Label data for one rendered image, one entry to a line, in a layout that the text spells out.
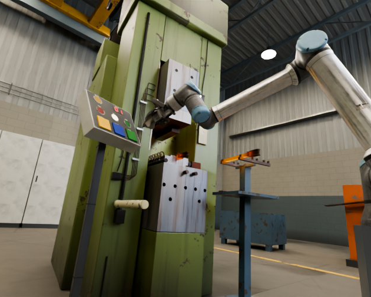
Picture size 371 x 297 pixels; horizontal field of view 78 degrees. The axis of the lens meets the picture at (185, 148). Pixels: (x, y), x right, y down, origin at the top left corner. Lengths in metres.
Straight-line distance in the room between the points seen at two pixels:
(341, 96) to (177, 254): 1.25
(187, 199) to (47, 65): 7.07
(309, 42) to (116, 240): 1.51
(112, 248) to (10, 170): 5.15
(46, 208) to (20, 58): 4.13
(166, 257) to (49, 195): 5.34
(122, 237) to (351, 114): 1.41
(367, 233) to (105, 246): 1.34
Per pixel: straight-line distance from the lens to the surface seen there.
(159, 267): 1.58
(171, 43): 2.25
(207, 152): 2.05
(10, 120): 7.46
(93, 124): 1.21
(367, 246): 1.11
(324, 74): 1.13
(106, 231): 1.63
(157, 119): 1.24
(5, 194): 6.56
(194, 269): 1.72
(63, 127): 7.63
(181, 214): 1.61
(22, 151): 6.66
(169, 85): 1.85
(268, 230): 5.09
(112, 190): 1.62
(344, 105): 1.08
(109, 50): 2.77
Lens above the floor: 0.59
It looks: 16 degrees up
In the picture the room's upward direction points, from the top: 4 degrees clockwise
